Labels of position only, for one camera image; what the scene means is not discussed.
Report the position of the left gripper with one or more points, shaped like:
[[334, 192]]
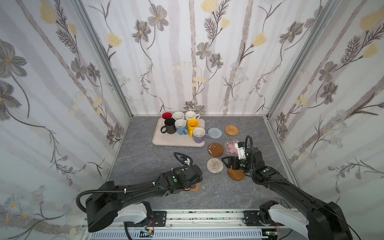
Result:
[[193, 180]]

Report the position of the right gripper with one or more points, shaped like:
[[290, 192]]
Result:
[[234, 163]]

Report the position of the pink flower silicone coaster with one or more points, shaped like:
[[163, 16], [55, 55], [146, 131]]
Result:
[[231, 147]]

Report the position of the plain round wooden coaster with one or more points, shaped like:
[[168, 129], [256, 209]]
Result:
[[236, 175]]

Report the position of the brown paw print coaster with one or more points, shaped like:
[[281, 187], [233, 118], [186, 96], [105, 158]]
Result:
[[195, 187]]

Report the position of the white patterned round coaster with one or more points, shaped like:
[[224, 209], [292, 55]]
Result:
[[215, 165]]

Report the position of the glossy brown round coaster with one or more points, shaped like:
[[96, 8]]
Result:
[[216, 150]]

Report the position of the rattan woven round coaster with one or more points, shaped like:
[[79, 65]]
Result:
[[232, 130]]

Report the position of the blue woven round coaster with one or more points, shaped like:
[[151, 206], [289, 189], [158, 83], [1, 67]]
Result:
[[215, 133]]

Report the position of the purple mug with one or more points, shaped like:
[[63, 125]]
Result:
[[199, 135]]

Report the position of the beige serving tray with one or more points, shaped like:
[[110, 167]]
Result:
[[176, 140]]

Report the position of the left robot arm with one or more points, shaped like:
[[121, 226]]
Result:
[[102, 205]]

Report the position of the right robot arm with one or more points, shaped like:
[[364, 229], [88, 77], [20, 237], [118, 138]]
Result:
[[315, 219]]

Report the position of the yellow mug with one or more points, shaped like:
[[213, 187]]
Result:
[[192, 124]]

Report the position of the light blue mug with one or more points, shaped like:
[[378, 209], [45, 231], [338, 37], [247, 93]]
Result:
[[181, 126]]

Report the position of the black mug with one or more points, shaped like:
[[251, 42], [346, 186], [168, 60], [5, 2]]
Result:
[[169, 126]]

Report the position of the white mug back middle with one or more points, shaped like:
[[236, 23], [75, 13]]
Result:
[[178, 115]]

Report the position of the red interior mug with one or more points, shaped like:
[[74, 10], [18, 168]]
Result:
[[167, 115]]

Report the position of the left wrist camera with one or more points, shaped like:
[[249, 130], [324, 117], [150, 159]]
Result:
[[187, 162]]

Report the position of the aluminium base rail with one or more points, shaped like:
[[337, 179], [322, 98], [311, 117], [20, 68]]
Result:
[[195, 219]]

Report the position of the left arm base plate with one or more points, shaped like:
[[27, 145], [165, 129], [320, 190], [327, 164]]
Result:
[[155, 219]]

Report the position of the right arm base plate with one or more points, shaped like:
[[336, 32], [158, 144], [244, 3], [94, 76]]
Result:
[[252, 219]]

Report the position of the white mug with handle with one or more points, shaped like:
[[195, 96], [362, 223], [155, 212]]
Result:
[[190, 115]]

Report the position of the white cable duct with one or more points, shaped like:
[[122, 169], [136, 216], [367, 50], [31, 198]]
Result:
[[204, 234]]

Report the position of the right corner aluminium post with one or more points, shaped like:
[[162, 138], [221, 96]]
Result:
[[314, 35]]

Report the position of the corner aluminium post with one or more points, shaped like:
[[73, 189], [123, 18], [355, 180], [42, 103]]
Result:
[[102, 54], [314, 35]]

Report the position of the left corner aluminium post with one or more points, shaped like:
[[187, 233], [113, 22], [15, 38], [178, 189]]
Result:
[[102, 54]]

